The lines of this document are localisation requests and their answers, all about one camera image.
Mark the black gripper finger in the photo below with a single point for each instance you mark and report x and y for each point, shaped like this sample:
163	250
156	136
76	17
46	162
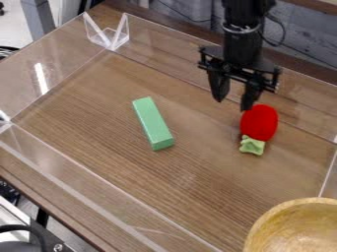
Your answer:
220	83
253	90

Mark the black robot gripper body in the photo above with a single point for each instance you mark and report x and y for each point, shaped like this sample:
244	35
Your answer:
261	70

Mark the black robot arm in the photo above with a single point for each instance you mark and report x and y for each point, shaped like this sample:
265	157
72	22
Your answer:
239	60

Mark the red plush strawberry fruit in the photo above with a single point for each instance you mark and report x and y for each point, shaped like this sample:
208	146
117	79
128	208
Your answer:
259	127

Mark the green rectangular block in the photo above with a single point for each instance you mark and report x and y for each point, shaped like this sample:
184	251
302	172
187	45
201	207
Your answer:
153	123

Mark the wooden bowl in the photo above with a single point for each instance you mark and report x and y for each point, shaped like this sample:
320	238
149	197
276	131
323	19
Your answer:
299	226

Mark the clear acrylic tray enclosure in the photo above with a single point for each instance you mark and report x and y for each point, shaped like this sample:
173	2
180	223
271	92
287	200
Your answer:
74	151

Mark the grey table leg post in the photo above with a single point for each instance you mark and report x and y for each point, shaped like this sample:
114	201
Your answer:
39	17

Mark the black metal bracket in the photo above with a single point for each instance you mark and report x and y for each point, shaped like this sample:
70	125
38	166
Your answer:
54	243

